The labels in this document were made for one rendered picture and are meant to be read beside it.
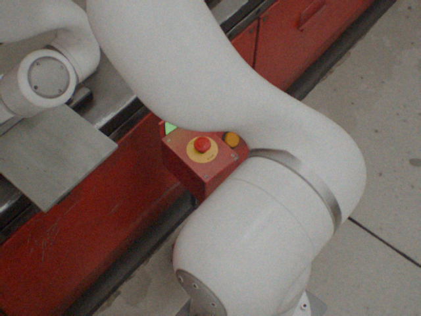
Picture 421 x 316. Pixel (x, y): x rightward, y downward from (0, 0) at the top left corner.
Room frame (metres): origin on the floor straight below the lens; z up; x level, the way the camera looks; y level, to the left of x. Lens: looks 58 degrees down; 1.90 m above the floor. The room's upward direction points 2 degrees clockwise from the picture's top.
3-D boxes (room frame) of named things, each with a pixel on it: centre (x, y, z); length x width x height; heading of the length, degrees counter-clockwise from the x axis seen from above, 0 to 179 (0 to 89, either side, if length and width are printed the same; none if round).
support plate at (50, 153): (0.59, 0.33, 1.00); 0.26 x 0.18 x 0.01; 51
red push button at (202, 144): (0.71, 0.02, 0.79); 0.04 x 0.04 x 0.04
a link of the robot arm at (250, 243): (0.24, -0.05, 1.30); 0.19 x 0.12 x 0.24; 141
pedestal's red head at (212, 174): (0.75, -0.01, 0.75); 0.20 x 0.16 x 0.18; 134
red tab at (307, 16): (1.38, -0.32, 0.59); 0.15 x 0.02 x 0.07; 141
